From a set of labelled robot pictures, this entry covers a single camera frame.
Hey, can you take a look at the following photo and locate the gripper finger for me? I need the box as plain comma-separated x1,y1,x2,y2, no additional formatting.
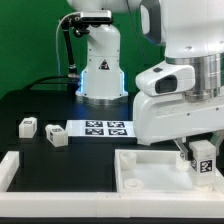
174,138,193,161
210,130,224,155

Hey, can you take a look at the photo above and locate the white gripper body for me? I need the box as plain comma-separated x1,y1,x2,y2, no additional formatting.
133,92,224,145

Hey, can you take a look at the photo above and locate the white square tabletop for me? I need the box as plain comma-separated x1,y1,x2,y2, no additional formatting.
114,149,224,194

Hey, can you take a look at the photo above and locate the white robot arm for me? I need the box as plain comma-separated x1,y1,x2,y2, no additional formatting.
67,0,224,149

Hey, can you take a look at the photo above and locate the white U-shaped fence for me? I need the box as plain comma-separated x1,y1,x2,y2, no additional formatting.
0,151,224,218

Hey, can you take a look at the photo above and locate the white sheet with tags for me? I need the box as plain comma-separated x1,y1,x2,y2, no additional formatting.
66,120,135,138

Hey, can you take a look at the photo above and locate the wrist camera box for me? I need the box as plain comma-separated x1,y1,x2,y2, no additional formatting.
136,62,195,97

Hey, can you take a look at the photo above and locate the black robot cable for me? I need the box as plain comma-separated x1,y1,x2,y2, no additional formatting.
22,15,83,92

